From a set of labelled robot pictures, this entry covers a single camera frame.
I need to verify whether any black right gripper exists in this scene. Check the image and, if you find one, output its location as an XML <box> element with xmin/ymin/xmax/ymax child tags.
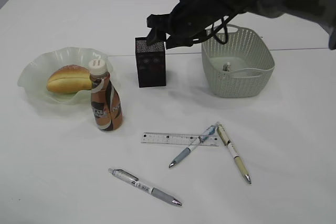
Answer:
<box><xmin>146</xmin><ymin>4</ymin><xmax>207</xmax><ymax>49</ymax></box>

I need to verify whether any grey-green paper ball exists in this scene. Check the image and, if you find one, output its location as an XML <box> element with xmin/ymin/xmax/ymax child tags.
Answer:
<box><xmin>223</xmin><ymin>62</ymin><xmax>232</xmax><ymax>72</ymax></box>

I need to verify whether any brown coffee drink bottle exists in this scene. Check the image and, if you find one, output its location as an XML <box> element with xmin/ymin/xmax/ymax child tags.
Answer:
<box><xmin>88</xmin><ymin>59</ymin><xmax>123</xmax><ymax>131</ymax></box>

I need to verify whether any golden bread roll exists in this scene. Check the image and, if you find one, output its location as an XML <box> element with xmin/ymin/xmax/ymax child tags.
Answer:
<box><xmin>46</xmin><ymin>65</ymin><xmax>92</xmax><ymax>94</ymax></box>

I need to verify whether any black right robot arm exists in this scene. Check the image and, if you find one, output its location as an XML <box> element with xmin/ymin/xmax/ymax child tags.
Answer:
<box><xmin>146</xmin><ymin>0</ymin><xmax>335</xmax><ymax>50</ymax></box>

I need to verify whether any black mesh pen holder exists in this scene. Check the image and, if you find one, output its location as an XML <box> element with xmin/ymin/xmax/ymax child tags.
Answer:
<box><xmin>135</xmin><ymin>37</ymin><xmax>166</xmax><ymax>88</ymax></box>

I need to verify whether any grey-green woven plastic basket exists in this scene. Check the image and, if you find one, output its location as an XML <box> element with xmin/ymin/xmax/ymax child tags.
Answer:
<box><xmin>202</xmin><ymin>25</ymin><xmax>275</xmax><ymax>98</ymax></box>

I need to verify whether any beige white ballpoint pen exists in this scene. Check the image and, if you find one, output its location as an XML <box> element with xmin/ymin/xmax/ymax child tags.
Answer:
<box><xmin>217</xmin><ymin>123</ymin><xmax>251</xmax><ymax>185</ymax></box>

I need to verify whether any blue grey ballpoint pen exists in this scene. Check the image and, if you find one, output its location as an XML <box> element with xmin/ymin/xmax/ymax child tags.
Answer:
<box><xmin>169</xmin><ymin>122</ymin><xmax>219</xmax><ymax>168</ymax></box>

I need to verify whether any pale green wavy plate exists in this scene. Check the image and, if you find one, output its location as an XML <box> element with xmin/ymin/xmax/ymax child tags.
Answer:
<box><xmin>17</xmin><ymin>47</ymin><xmax>120</xmax><ymax>105</ymax></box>

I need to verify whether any grey white ballpoint pen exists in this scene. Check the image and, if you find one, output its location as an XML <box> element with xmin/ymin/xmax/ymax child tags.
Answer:
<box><xmin>108</xmin><ymin>168</ymin><xmax>183</xmax><ymax>207</ymax></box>

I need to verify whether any clear plastic ruler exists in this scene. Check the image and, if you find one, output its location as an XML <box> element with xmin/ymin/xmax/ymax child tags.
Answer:
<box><xmin>140</xmin><ymin>132</ymin><xmax>219</xmax><ymax>147</ymax></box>

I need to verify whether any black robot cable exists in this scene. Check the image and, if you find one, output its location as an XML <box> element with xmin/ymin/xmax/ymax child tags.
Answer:
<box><xmin>191</xmin><ymin>15</ymin><xmax>238</xmax><ymax>46</ymax></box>

